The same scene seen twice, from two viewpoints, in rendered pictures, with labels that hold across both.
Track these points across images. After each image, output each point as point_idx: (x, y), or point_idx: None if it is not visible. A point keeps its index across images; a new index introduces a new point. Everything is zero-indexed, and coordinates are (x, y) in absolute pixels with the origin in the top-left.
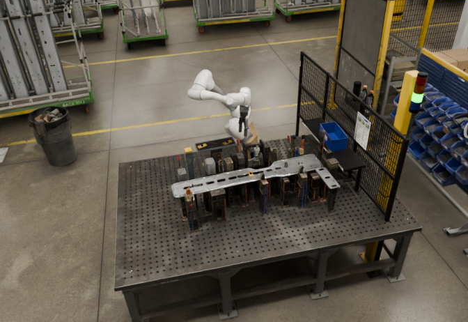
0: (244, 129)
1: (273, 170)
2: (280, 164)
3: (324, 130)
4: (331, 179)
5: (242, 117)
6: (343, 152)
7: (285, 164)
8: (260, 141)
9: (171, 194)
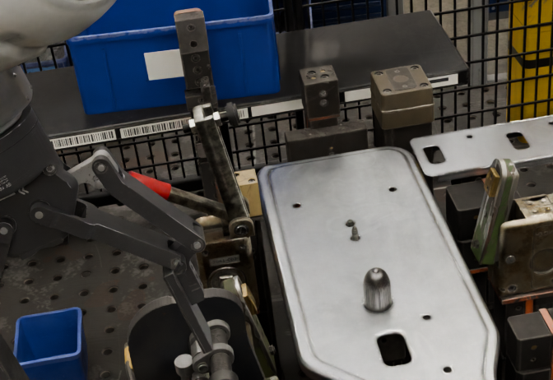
0: (173, 289)
1: (421, 379)
2: (341, 331)
3: (188, 10)
4: (537, 130)
5: (6, 219)
6: (301, 55)
7: (389, 285)
8: (148, 340)
9: None
